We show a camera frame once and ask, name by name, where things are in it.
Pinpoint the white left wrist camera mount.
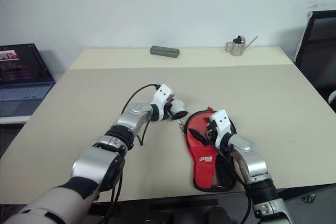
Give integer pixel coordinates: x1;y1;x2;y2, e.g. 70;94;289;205
151;84;174;110

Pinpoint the black office chair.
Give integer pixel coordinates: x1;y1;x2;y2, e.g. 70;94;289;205
293;10;336;116

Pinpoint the grey rectangular box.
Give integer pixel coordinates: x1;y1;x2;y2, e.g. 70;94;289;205
150;45;180;58

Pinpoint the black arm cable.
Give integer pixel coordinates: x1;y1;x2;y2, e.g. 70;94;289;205
121;83;161;147
214;145;253;223

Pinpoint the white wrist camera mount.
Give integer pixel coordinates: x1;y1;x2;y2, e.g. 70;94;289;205
209;109;235;141
151;84;174;110

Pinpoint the black and red paddle case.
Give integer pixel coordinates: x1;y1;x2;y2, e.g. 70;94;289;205
182;105;238;193

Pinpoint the open grey laptop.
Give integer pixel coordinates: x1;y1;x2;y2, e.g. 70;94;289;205
0;43;57;103

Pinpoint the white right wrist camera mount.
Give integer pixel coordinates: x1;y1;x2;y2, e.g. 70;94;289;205
209;109;235;141

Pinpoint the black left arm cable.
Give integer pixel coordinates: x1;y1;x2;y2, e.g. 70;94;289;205
121;83;161;147

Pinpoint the dark rounded shape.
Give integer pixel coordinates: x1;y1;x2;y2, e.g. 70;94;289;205
206;205;233;224

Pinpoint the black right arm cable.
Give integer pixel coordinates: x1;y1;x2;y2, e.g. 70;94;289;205
214;145;253;223

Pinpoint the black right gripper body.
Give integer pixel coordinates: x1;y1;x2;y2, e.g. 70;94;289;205
204;118;219;142

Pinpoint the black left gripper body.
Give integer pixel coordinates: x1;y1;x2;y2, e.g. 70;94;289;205
156;102;174;122

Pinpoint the steel watering can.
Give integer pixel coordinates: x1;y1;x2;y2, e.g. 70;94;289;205
224;35;259;57

